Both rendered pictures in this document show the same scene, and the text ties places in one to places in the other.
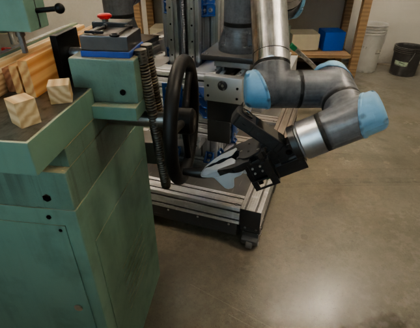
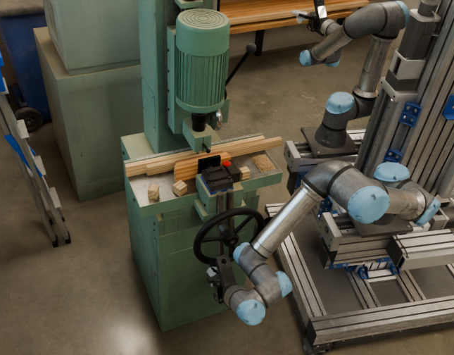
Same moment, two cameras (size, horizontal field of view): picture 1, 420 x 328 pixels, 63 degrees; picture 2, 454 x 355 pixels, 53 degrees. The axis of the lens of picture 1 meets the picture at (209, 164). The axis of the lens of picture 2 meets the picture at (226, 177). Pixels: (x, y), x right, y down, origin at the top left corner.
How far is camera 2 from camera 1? 128 cm
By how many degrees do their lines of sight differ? 44
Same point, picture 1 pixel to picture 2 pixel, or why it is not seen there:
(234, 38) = not seen: hidden behind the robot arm
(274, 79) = (243, 258)
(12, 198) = not seen: hidden behind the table
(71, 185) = (161, 227)
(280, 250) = not seen: outside the picture
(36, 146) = (144, 208)
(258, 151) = (216, 281)
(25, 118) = (150, 195)
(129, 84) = (207, 204)
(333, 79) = (264, 283)
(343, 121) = (235, 302)
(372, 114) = (241, 311)
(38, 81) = (179, 176)
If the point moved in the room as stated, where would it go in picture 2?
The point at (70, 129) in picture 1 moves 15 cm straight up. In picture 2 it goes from (170, 206) to (170, 176)
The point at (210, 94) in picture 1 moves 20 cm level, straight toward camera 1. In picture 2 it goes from (321, 227) to (283, 244)
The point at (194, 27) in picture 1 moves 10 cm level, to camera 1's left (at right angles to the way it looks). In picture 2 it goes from (369, 169) to (352, 156)
